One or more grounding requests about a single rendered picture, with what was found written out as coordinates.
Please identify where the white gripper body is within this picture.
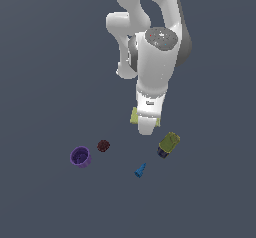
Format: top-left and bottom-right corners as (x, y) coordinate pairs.
(135, 84), (167, 136)

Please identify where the purple cup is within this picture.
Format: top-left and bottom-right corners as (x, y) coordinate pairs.
(69, 145), (93, 169)

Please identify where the blue cone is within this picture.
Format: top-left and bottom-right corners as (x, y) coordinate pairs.
(134, 162), (147, 179)

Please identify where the yellow-green flat block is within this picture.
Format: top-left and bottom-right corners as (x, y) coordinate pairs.
(129, 106), (162, 128)

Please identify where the dark red bumpy ball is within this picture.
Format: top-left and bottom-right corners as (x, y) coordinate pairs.
(96, 139), (111, 153)

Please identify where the olive bottle with dark cap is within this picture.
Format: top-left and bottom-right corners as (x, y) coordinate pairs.
(156, 131), (181, 159)

